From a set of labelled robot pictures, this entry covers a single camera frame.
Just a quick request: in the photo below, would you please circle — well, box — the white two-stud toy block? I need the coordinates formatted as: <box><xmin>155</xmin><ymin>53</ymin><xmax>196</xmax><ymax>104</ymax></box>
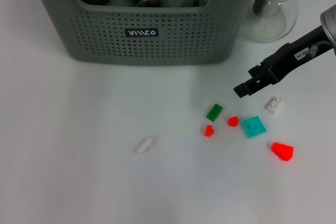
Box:
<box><xmin>264</xmin><ymin>97</ymin><xmax>286</xmax><ymax>114</ymax></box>

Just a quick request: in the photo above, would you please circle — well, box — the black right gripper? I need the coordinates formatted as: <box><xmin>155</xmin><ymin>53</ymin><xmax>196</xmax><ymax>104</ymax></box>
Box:
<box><xmin>233</xmin><ymin>24</ymin><xmax>334</xmax><ymax>99</ymax></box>

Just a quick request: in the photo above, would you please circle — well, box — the teal square toy plate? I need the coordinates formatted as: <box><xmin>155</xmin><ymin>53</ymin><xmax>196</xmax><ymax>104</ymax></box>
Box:
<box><xmin>241</xmin><ymin>115</ymin><xmax>268</xmax><ymax>139</ymax></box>

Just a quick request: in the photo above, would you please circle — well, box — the orange-red wedge toy block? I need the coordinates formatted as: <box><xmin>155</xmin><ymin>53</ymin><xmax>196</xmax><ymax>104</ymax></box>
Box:
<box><xmin>267</xmin><ymin>141</ymin><xmax>295</xmax><ymax>162</ymax></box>

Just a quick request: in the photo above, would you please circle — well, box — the glass carafe black lid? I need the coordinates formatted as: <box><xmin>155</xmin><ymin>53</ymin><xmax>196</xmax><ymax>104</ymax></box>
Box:
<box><xmin>238</xmin><ymin>0</ymin><xmax>300</xmax><ymax>42</ymax></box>

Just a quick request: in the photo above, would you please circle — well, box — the glass teacup black holder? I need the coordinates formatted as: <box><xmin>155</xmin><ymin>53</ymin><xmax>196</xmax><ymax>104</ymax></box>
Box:
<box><xmin>181</xmin><ymin>0</ymin><xmax>208</xmax><ymax>8</ymax></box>
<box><xmin>136</xmin><ymin>0</ymin><xmax>164</xmax><ymax>8</ymax></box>

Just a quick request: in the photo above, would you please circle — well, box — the green rectangular toy block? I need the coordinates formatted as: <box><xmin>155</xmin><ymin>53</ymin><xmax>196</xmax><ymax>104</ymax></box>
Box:
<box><xmin>206</xmin><ymin>103</ymin><xmax>224</xmax><ymax>122</ymax></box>

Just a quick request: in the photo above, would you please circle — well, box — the grey-green perforated storage basket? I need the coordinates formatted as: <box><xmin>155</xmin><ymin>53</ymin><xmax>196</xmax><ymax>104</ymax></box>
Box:
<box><xmin>25</xmin><ymin>0</ymin><xmax>266</xmax><ymax>66</ymax></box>

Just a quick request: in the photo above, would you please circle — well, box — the small orange-red toy block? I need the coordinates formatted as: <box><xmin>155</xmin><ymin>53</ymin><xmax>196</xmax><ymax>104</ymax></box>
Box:
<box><xmin>204</xmin><ymin>124</ymin><xmax>216</xmax><ymax>137</ymax></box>
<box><xmin>227</xmin><ymin>115</ymin><xmax>240</xmax><ymax>127</ymax></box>

